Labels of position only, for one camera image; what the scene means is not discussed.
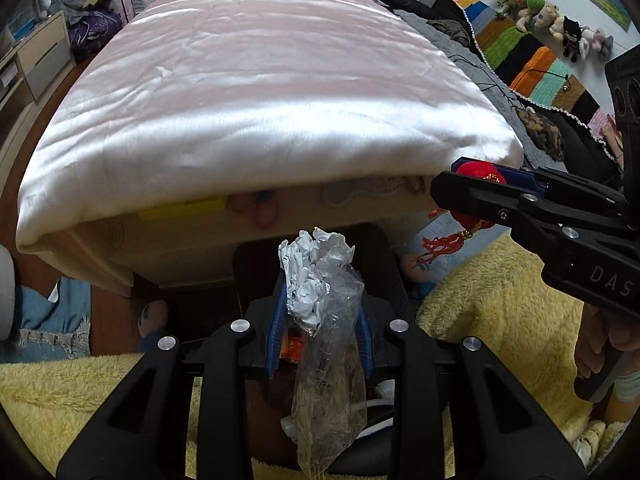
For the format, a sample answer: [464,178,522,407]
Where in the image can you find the person's right hand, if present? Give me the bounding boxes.
[574,304,640,377]

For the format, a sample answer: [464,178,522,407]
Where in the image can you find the pink satin table cloth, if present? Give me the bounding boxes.
[16,0,523,252]

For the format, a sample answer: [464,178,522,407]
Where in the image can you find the yellow fluffy rug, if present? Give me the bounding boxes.
[1,233,626,472]

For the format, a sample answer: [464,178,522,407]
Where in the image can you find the purple bag on floor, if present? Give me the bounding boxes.
[68,11,122,61]

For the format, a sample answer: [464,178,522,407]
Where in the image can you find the clear bag with foil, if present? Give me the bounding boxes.
[278,228,367,479]

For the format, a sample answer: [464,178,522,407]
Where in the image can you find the white cylindrical bin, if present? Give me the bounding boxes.
[0,245,16,341]

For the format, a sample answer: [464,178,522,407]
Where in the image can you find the red tasselled ornament ball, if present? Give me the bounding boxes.
[418,161,508,266]

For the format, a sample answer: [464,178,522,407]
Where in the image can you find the red orange wrapper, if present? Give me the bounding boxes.
[280,335,306,364]

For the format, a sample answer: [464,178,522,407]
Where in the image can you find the dark sofa with grey throw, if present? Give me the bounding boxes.
[376,0,576,172]

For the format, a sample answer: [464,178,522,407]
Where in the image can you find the beige tv cabinet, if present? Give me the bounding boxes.
[0,11,76,188]

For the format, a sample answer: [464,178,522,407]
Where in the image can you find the striped crochet blanket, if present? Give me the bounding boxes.
[454,0,606,128]

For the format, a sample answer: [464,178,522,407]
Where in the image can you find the row of plush toys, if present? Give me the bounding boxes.
[498,0,614,63]

